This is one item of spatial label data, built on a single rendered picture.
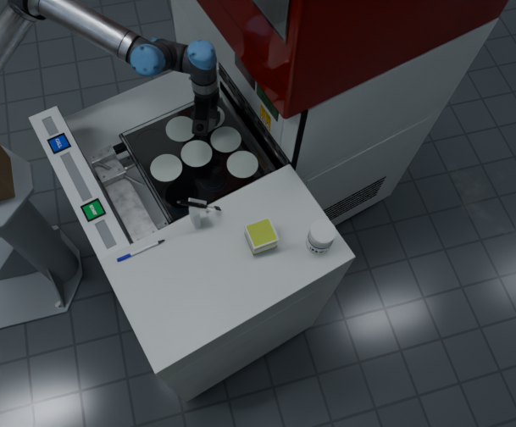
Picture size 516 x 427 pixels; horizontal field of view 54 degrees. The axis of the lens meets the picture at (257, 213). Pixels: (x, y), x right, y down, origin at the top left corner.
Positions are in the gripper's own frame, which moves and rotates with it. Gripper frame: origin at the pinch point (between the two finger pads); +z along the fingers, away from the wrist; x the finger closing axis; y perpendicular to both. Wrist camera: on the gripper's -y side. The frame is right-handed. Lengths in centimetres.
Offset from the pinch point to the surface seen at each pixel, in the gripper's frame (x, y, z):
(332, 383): -58, -64, 91
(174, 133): 10.5, -1.1, 1.4
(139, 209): 17.6, -28.6, 3.3
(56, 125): 46.2, -6.1, -4.6
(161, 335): 4, -68, -5
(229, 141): -7.4, -2.2, 1.3
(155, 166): 14.8, -14.1, 1.4
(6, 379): 82, -74, 91
